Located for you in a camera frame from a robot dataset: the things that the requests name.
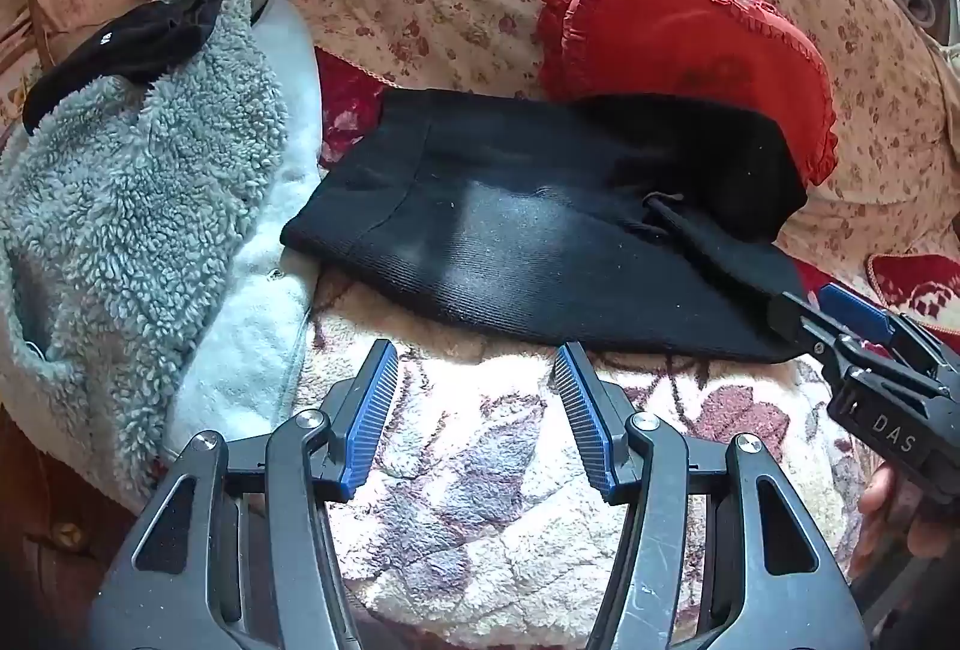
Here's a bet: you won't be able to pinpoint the black pants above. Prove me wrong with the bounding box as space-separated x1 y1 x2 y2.
280 88 826 366

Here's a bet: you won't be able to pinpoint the small black cloth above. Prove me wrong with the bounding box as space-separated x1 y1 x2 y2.
21 0 226 136

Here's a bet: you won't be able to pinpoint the red heart-shaped frilled pillow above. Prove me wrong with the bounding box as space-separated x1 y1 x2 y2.
536 0 839 186

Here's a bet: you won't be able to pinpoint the white jacket grey fleece lining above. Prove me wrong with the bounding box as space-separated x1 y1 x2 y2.
0 0 325 497

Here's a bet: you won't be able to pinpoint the person's right hand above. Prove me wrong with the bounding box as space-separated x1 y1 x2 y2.
851 462 960 583

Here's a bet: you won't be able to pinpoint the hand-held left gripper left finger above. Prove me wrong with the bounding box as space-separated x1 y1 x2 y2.
86 339 402 650

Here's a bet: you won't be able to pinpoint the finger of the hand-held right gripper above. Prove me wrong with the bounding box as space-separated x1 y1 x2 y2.
769 291 848 360
817 284 897 344

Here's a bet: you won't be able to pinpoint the red and cream floral blanket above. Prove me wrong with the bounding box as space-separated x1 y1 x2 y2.
292 46 960 630

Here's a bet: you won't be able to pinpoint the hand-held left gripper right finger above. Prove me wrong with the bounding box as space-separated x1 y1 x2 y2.
553 341 878 650

